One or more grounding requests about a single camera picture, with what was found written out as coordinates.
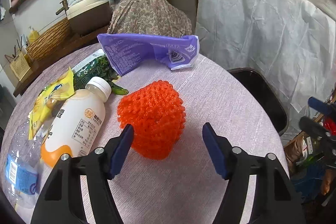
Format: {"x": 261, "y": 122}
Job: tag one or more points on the yellow soap bottle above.
{"x": 33, "y": 35}

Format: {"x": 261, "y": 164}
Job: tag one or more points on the wooden counter shelf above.
{"x": 74, "y": 43}

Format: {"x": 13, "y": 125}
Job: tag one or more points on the white orange drink bottle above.
{"x": 77, "y": 123}

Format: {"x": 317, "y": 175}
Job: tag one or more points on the purple snack bag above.
{"x": 125, "y": 52}

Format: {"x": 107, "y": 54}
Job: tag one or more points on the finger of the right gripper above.
{"x": 313, "y": 129}
{"x": 322, "y": 107}

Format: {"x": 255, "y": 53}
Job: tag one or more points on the woven wicker basket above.
{"x": 50, "y": 40}

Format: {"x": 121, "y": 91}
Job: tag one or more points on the black trash bin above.
{"x": 261, "y": 90}

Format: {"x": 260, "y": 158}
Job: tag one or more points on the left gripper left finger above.
{"x": 61, "y": 199}

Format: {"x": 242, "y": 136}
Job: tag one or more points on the pink lilac tablecloth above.
{"x": 190, "y": 146}

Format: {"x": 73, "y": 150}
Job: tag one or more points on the brown white ceramic pot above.
{"x": 87, "y": 16}

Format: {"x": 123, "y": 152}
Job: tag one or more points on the orange foam fruit net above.
{"x": 158, "y": 117}

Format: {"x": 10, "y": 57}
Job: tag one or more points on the beige chopstick holder box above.
{"x": 20, "y": 66}

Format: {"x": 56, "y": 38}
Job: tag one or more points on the floral patterned cloth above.
{"x": 149, "y": 17}

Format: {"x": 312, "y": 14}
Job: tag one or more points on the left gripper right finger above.
{"x": 275, "y": 199}

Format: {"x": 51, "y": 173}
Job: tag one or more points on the white crinkled cover sheet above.
{"x": 290, "y": 42}

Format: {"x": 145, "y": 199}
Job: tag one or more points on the clear crushed water bottle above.
{"x": 22, "y": 168}

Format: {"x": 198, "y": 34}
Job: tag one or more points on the brass faucet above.
{"x": 64, "y": 7}

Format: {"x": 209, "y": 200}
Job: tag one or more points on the yellow snack wrapper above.
{"x": 60, "y": 90}

